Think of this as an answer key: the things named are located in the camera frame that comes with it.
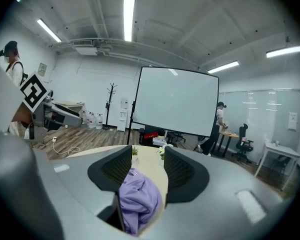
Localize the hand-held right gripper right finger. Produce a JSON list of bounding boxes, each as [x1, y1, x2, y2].
[[161, 145, 292, 238]]

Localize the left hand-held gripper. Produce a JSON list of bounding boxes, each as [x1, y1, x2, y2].
[[18, 70, 83, 143]]

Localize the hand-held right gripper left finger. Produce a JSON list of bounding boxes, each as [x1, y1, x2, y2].
[[49, 144, 133, 233]]

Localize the purple sweatshirt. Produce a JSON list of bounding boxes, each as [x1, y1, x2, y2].
[[118, 167, 163, 236]]

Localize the person's left forearm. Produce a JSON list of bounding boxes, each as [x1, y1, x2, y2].
[[11, 100, 33, 125]]

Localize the white ceiling light fixture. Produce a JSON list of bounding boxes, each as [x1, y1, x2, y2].
[[36, 18, 62, 43], [207, 60, 240, 75], [123, 0, 136, 43], [265, 44, 300, 59]]

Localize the light wood desk white legs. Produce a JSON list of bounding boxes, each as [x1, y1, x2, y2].
[[55, 101, 85, 117]]

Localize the group of large water bottles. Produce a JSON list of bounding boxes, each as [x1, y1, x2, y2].
[[81, 110, 104, 130]]

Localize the black coat rack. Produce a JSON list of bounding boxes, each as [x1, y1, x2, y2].
[[102, 82, 118, 130]]

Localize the round wooden table black legs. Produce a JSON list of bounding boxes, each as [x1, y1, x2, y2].
[[212, 130, 240, 159]]

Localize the white water dispenser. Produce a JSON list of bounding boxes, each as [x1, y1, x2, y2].
[[116, 96, 129, 132]]

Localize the black high-back office chair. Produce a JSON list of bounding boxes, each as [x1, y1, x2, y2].
[[231, 123, 255, 164]]

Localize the white flower potted plant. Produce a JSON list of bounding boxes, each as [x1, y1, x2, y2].
[[156, 143, 167, 161]]

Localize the red box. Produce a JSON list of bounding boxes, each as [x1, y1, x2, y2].
[[143, 131, 159, 140]]

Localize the black stool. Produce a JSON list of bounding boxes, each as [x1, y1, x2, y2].
[[268, 155, 292, 179]]

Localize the flat white box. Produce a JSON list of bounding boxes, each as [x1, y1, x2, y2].
[[152, 136, 170, 148]]

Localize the ceiling air conditioner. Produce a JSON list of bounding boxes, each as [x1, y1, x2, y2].
[[72, 39, 99, 57]]

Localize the white board on black stand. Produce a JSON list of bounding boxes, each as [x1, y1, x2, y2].
[[126, 66, 220, 146]]

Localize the white floor cable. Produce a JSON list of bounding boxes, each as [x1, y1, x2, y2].
[[51, 140, 81, 156]]

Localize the framed wall notice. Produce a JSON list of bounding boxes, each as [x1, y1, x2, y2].
[[37, 62, 48, 78]]

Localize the white wall-mounted box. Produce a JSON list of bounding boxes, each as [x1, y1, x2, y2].
[[287, 111, 299, 131]]

